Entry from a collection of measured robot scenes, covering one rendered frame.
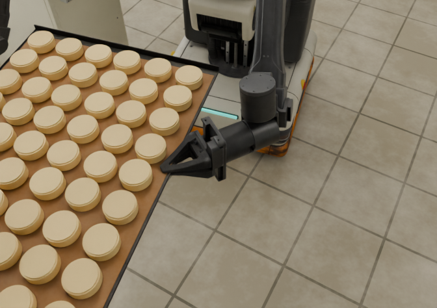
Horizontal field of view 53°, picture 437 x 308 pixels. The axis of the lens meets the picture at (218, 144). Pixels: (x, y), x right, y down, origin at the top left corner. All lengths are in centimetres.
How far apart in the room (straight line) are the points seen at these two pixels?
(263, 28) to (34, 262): 50
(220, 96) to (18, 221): 127
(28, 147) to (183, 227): 112
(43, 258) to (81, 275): 6
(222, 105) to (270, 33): 106
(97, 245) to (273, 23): 45
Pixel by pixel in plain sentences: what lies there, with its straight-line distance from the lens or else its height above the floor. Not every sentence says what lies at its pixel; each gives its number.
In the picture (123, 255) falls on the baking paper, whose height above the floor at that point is 101.
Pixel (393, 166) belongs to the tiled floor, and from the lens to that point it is 209.
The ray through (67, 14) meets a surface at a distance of 173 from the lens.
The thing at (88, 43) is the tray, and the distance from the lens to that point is 94.
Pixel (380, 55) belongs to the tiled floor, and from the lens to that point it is 261.
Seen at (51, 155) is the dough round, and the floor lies 103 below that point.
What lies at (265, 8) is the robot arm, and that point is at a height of 115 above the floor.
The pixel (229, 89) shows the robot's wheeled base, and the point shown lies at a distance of 186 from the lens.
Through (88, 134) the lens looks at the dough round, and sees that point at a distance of 74.
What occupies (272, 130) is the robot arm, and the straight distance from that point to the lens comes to 72.
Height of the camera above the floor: 158
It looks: 52 degrees down
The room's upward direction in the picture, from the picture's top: straight up
